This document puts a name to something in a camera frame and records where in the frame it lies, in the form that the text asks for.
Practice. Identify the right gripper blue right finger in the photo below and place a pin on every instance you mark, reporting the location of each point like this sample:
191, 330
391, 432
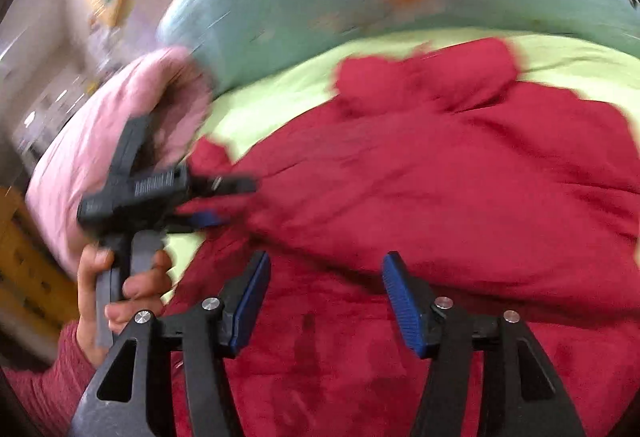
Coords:
438, 331

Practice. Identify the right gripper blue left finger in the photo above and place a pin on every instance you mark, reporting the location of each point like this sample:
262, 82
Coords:
215, 331

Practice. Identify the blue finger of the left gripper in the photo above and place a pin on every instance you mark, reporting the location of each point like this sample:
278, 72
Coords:
178, 223
222, 185

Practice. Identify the red quilted puffer jacket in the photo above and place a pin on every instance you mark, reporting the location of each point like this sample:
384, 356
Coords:
326, 358

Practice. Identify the red sleeve left forearm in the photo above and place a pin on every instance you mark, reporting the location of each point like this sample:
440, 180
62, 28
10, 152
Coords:
50, 398

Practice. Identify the person's left hand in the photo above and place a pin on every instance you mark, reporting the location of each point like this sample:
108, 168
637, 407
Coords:
143, 291

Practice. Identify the green bed sheet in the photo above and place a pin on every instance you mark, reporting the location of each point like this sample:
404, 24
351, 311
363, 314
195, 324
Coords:
310, 77

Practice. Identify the pink folded quilt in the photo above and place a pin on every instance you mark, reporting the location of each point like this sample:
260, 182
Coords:
168, 84

